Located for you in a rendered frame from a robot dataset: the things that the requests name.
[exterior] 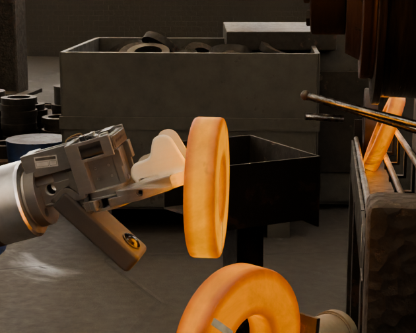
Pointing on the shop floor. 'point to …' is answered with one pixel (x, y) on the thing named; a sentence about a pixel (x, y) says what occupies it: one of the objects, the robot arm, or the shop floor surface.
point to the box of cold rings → (188, 93)
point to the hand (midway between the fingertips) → (207, 170)
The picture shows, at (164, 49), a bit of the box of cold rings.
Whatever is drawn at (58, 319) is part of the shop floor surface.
